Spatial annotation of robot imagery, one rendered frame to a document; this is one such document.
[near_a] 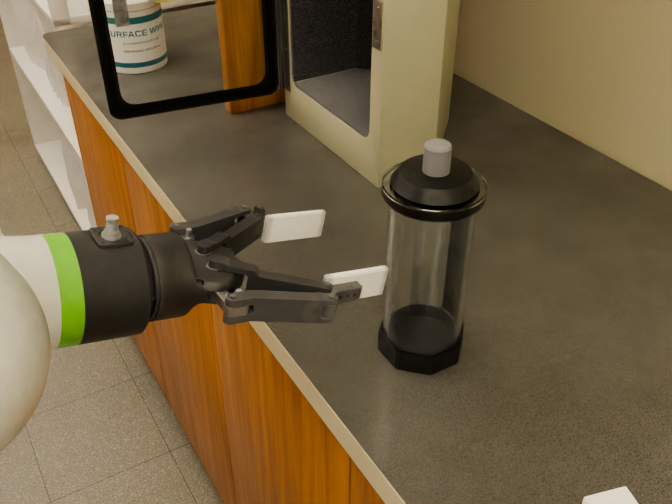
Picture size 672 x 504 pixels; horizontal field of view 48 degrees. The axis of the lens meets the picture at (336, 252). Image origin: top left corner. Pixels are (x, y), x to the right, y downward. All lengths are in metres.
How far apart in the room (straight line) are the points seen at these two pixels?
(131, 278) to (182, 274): 0.05
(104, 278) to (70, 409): 1.64
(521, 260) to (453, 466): 0.38
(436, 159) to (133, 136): 0.77
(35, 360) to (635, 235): 0.93
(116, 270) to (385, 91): 0.63
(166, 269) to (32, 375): 0.25
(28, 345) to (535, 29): 1.23
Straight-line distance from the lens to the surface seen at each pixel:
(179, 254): 0.63
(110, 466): 2.06
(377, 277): 0.71
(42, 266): 0.60
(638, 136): 1.37
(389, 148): 1.18
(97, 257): 0.61
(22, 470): 2.13
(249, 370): 1.19
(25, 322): 0.40
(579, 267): 1.08
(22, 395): 0.40
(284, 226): 0.77
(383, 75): 1.12
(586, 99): 1.43
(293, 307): 0.64
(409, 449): 0.80
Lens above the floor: 1.55
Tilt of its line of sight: 36 degrees down
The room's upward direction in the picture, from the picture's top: straight up
